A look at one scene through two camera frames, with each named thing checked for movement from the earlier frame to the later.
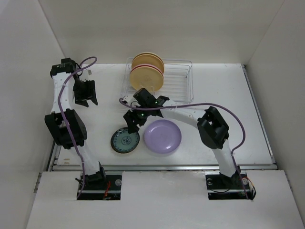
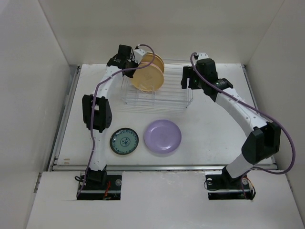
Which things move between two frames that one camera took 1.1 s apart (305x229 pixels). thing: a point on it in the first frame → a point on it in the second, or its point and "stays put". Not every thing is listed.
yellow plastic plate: x=150 y=78 stays put
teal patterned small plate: x=123 y=141 stays put
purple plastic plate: x=162 y=136 stays put
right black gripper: x=129 y=117 → x=188 y=73
